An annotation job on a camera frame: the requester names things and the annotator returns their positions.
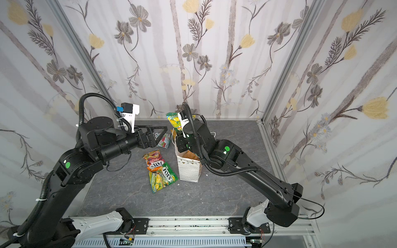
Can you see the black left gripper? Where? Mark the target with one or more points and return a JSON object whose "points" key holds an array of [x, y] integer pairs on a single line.
{"points": [[142, 138]]}

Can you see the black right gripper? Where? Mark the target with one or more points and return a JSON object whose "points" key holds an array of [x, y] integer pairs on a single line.
{"points": [[183, 144]]}

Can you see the teal mint candy bag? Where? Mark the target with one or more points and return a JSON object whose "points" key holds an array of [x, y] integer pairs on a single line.
{"points": [[165, 141]]}

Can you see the green spring candy bag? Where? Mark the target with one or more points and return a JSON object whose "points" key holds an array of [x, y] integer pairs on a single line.
{"points": [[173, 118]]}

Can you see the white patterned paper bag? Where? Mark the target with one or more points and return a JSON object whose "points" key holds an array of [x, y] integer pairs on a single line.
{"points": [[188, 163]]}

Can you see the orange fruits candy bag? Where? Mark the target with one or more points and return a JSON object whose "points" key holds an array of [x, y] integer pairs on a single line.
{"points": [[154, 160]]}

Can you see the green tea candy bag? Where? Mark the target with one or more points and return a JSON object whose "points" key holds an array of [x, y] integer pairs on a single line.
{"points": [[162, 178]]}

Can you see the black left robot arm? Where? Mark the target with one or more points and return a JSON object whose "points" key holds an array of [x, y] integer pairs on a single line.
{"points": [[99, 143]]}

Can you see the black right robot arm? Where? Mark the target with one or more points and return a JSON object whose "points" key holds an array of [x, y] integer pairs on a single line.
{"points": [[224, 158]]}

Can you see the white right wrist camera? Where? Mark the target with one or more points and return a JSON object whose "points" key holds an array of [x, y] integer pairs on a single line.
{"points": [[184, 120]]}

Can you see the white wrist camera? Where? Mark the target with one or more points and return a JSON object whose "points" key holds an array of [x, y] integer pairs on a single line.
{"points": [[184, 120], [129, 111]]}

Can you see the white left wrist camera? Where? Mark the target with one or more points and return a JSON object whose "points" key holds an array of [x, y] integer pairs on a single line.
{"points": [[129, 111]]}

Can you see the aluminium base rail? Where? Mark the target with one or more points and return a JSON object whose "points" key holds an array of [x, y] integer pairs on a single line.
{"points": [[198, 232]]}

